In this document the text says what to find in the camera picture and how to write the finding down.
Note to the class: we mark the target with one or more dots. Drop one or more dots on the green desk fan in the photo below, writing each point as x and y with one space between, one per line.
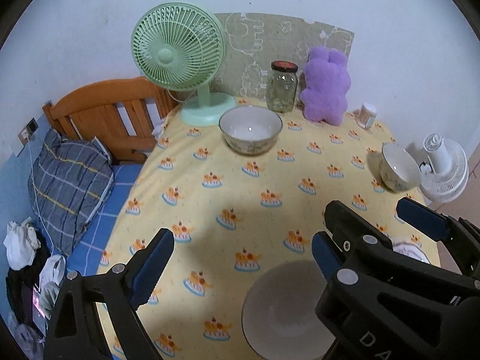
181 47

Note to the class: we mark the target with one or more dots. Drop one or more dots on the wall power socket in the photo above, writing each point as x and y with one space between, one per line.
27 132

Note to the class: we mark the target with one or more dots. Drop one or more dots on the yellow cartoon tablecloth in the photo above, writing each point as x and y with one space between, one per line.
234 217

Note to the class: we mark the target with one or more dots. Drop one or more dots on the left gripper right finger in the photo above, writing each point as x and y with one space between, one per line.
380 304

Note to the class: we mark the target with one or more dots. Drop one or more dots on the white fan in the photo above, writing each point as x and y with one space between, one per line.
443 167

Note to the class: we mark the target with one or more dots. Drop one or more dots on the red-rimmed white plate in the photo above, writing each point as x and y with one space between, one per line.
411 248

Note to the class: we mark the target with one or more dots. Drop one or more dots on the blue checked bedsheet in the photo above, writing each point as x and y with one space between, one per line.
92 252

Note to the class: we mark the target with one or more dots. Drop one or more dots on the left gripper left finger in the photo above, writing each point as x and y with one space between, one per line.
75 330

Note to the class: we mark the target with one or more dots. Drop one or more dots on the leaf-pattern bowl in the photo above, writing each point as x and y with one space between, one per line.
398 169
250 130
278 316

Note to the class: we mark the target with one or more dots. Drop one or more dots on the dark clothes pile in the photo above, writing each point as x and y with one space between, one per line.
32 286

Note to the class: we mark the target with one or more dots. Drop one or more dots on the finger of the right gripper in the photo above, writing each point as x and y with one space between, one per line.
348 228
428 222

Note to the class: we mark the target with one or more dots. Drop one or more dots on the green patterned wall mat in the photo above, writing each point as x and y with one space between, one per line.
255 40

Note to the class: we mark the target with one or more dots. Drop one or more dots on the glass jar with lid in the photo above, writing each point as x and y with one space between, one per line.
282 86

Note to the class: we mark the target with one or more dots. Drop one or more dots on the blue plaid pillow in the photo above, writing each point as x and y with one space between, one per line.
68 184

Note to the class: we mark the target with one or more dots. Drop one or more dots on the cotton swab container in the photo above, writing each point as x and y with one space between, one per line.
366 115

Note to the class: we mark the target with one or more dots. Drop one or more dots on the white crumpled cloth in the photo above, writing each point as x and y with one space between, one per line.
21 243

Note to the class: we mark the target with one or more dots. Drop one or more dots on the wooden bed headboard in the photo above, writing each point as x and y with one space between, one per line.
115 112

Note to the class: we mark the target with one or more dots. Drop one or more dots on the purple plush toy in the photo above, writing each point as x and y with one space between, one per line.
327 82

